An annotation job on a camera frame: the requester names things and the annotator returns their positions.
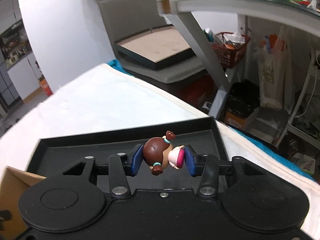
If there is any orange cardboard box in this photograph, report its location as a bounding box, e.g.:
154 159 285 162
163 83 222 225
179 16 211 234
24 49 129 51
39 77 53 96

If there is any black framed cork board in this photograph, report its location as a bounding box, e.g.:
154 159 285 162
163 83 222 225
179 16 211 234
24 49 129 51
114 25 195 70

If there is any white plastic shopping bag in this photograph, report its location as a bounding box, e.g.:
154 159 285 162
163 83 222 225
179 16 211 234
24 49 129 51
257 25 295 114

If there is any red plastic basket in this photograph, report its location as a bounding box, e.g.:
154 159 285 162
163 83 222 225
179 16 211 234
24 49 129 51
211 32 251 69

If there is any black shallow tray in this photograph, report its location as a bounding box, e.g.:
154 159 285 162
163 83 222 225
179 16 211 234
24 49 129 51
27 117 228 191

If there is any brown-haired girl figurine head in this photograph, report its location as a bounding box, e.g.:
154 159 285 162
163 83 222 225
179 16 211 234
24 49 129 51
143 131 185 176

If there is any white shelf rack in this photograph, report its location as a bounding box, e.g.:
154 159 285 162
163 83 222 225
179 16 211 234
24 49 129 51
274 49 320 151

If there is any brown cardboard box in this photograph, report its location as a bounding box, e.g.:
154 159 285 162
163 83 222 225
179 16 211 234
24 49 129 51
0 166 45 239

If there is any grey chair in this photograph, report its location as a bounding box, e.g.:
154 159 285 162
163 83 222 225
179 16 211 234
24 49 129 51
98 0 205 84

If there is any white grey desk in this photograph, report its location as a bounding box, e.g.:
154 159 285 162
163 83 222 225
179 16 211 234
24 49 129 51
156 0 319 119

